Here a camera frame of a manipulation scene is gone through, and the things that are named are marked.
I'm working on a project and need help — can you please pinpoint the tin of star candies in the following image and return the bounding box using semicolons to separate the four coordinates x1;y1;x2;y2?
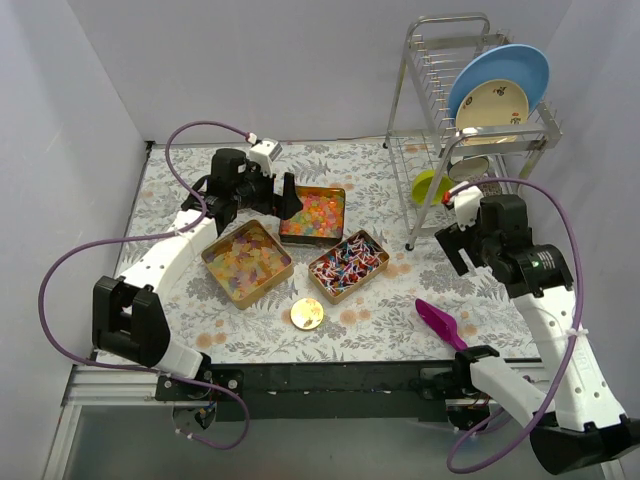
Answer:
278;186;346;246

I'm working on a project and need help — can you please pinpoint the tin of jelly candies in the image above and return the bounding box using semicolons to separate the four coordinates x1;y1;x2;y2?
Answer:
201;220;294;310

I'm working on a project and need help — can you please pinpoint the magenta plastic scoop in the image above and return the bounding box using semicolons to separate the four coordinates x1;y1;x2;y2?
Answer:
415;298;468;351

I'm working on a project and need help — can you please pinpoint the tin of lollipops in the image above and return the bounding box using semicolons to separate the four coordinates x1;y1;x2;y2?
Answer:
308;230;390;305

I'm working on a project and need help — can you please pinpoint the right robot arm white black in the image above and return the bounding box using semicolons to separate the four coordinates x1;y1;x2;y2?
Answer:
435;187;639;475

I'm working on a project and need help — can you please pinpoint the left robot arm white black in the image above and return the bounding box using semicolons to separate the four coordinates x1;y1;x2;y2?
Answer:
92;139;302;400

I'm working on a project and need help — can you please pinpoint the patterned dark bowl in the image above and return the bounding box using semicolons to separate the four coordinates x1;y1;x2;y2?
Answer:
479;182;503;197

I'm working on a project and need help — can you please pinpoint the lime green bowl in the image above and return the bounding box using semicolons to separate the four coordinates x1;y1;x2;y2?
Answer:
411;170;455;205

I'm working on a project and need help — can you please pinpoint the white bowl in rack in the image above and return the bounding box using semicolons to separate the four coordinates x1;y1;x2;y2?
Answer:
447;155;490;182

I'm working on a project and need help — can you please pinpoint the floral tablecloth mat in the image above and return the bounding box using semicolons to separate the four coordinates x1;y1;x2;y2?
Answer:
93;141;541;365

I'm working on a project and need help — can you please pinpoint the metal dish rack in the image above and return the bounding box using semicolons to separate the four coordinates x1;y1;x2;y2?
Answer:
383;12;564;251

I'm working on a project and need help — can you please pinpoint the gold round tin lid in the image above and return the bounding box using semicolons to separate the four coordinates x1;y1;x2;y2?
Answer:
290;298;324;331

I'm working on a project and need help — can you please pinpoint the cream plate with flowers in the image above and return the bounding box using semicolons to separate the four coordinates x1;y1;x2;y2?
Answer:
455;79;529;130

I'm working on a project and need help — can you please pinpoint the blue plate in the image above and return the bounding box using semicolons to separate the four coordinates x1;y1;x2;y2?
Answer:
448;44;550;125

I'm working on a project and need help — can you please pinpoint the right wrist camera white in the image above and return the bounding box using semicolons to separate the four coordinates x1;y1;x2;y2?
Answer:
442;184;483;230

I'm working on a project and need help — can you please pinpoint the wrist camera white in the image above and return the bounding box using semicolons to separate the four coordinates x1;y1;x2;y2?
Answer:
442;184;483;230
248;139;282;176

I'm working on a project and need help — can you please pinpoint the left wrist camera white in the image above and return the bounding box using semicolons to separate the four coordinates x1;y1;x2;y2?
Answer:
248;139;282;176

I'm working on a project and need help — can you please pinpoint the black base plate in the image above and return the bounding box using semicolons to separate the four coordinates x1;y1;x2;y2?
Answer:
153;359;494;424

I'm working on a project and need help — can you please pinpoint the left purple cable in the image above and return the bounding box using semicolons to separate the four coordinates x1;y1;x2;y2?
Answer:
37;119;257;451

